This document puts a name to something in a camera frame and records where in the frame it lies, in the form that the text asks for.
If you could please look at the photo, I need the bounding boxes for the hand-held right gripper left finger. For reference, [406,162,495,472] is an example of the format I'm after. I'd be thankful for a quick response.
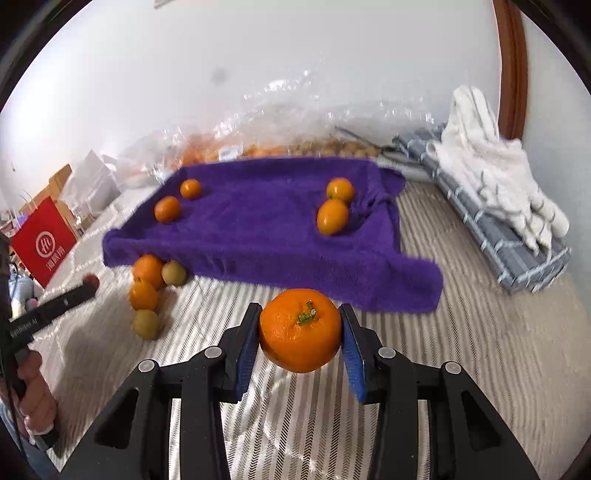
[60,303,263,480]

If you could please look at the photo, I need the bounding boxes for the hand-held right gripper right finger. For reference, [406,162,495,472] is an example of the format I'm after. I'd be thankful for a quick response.
[338,303,541,480]

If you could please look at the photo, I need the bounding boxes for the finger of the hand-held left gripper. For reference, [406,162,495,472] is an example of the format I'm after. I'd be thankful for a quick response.
[34,282,97,320]

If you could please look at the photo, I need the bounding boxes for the large orange mandarin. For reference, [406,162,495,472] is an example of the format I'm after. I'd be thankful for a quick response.
[259,288,343,374]

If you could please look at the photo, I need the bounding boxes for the oval orange kumquat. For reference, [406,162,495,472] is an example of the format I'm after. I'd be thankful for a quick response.
[317,199,350,236]
[326,178,356,204]

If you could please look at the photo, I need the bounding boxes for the person's left hand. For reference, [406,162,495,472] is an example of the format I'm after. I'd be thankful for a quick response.
[17,350,59,435]

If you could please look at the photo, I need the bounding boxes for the red paper bag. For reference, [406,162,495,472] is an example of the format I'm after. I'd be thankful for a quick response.
[10,196,78,288]

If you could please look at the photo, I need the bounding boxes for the yellow-green mandarin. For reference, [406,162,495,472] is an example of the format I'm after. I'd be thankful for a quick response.
[132,309,161,341]
[161,260,188,286]

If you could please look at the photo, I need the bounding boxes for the striped beige mattress pad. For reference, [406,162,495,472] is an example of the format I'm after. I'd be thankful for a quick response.
[28,180,591,480]

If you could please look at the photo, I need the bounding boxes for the brown paper bag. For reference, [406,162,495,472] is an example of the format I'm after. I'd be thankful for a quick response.
[28,164,75,217]

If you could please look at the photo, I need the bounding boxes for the translucent plastic bag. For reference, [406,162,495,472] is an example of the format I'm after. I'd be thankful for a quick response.
[62,150,122,223]

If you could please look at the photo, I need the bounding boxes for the person's blue jeans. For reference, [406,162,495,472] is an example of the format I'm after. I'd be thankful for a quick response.
[0,401,61,480]

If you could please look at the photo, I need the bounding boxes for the purple towel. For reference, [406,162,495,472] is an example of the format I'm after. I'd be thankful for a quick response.
[102,156,444,315]

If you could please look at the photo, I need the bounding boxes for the grey checked cloth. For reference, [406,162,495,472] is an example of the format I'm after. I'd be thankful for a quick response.
[392,124,572,292]

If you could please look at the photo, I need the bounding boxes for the clear plastic bag of longans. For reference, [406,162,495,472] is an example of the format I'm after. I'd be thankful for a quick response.
[240,78,435,160]

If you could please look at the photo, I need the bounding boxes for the white striped towel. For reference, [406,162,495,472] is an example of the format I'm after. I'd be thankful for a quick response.
[426,85,570,252]

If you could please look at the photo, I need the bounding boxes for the black cable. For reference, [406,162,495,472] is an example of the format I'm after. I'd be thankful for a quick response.
[335,126,403,158]

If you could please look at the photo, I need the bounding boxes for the brown wooden door frame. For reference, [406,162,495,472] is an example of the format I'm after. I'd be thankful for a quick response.
[492,0,528,141]

